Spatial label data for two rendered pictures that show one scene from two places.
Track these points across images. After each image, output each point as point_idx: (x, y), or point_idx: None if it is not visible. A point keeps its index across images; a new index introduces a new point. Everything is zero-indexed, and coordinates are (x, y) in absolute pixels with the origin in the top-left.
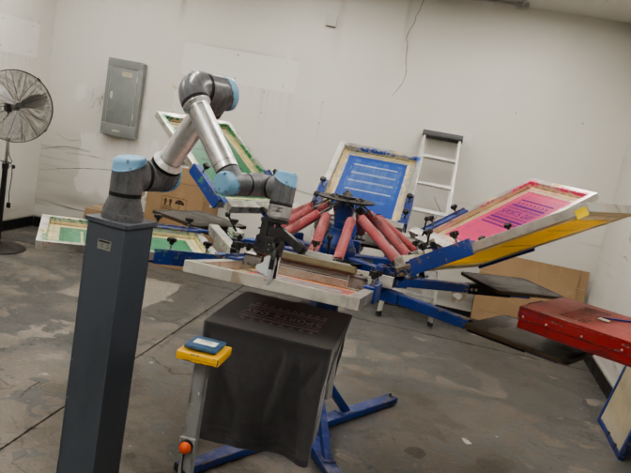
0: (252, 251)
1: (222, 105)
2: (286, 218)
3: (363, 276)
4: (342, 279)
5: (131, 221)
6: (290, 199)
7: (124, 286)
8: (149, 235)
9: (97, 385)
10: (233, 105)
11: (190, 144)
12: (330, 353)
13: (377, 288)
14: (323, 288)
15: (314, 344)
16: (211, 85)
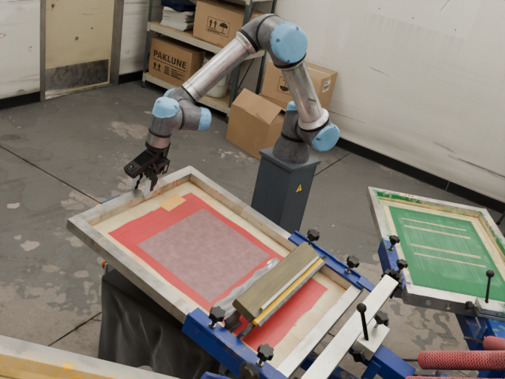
0: (325, 257)
1: (268, 50)
2: (146, 140)
3: (247, 329)
4: (306, 353)
5: (273, 153)
6: (149, 124)
7: (258, 203)
8: (287, 177)
9: None
10: (273, 53)
11: (291, 96)
12: (101, 281)
13: (190, 319)
14: (228, 295)
15: (116, 270)
16: (257, 26)
